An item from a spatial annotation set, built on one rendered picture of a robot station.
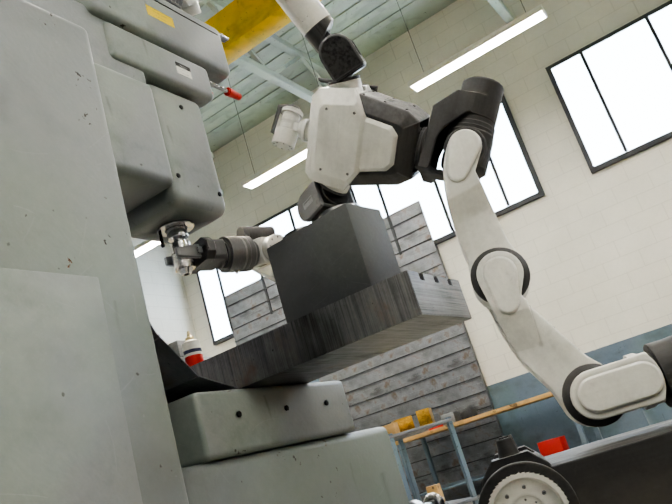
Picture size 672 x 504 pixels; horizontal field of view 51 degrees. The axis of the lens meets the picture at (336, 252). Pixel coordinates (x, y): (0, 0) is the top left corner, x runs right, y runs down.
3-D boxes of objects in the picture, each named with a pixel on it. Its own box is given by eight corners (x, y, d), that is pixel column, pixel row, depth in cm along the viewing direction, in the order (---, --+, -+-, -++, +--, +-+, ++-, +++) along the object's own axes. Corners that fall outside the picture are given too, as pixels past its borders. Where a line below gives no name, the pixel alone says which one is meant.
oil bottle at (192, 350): (198, 380, 159) (187, 334, 162) (211, 374, 157) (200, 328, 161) (185, 381, 156) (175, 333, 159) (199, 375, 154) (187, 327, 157)
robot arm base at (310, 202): (349, 237, 210) (332, 216, 218) (368, 200, 205) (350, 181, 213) (309, 231, 201) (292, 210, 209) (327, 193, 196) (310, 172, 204)
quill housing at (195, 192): (172, 249, 177) (146, 138, 186) (233, 214, 168) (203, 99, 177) (111, 239, 161) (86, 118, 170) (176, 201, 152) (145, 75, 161)
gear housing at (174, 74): (151, 144, 190) (143, 112, 193) (217, 100, 179) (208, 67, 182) (41, 109, 162) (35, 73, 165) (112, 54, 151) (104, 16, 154)
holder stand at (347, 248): (326, 332, 150) (301, 247, 156) (409, 294, 139) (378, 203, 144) (289, 334, 141) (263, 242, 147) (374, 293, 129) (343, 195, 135)
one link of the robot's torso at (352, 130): (428, 194, 215) (319, 174, 225) (446, 81, 204) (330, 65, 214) (405, 217, 188) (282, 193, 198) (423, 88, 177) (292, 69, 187)
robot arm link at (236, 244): (178, 249, 170) (221, 247, 178) (187, 286, 167) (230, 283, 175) (202, 226, 161) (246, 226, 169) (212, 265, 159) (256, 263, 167)
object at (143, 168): (103, 231, 163) (83, 133, 170) (178, 185, 152) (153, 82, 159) (30, 219, 147) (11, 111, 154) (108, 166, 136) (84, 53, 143)
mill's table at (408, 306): (65, 477, 192) (60, 448, 194) (472, 318, 137) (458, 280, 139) (-16, 493, 173) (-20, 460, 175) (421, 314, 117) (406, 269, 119)
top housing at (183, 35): (167, 123, 201) (155, 75, 206) (235, 77, 190) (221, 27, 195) (17, 69, 162) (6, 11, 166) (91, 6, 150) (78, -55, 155)
